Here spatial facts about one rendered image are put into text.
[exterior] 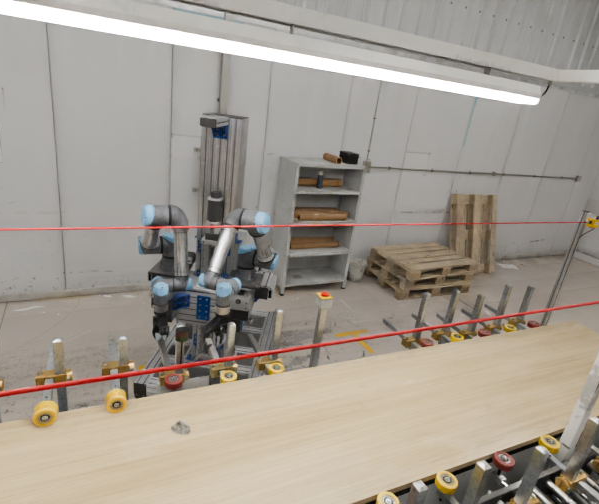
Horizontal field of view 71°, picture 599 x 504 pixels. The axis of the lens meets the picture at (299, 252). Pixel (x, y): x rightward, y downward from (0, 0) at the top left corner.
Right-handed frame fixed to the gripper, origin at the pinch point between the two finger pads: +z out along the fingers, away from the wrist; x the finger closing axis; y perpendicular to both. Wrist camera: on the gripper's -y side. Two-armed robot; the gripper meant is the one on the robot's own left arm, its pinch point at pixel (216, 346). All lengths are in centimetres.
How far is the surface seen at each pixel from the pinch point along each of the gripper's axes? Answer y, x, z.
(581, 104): 710, 35, -172
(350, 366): 50, -51, 3
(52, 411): -78, -6, -4
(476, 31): 462, 121, -233
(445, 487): 21, -120, 3
